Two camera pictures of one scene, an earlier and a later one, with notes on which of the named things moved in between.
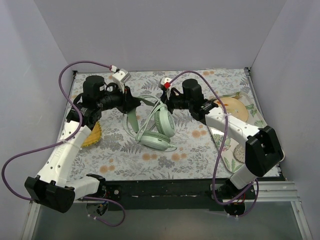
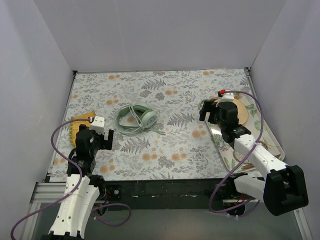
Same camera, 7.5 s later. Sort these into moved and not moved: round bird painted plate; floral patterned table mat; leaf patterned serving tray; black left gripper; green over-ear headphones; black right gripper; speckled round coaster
Moved: black right gripper; green over-ear headphones; black left gripper
Not moved: round bird painted plate; speckled round coaster; leaf patterned serving tray; floral patterned table mat
